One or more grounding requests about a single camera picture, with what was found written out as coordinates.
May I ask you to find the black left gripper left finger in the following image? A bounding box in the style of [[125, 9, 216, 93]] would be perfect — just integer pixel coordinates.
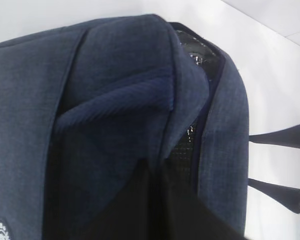
[[49, 159, 169, 240]]

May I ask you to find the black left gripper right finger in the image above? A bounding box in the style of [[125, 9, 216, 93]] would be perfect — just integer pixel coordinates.
[[162, 161, 245, 240]]

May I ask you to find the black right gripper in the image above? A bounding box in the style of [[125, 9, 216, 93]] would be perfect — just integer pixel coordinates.
[[248, 124, 300, 213]]

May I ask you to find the dark blue lunch bag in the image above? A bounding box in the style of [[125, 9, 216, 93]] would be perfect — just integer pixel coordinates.
[[0, 14, 249, 240]]

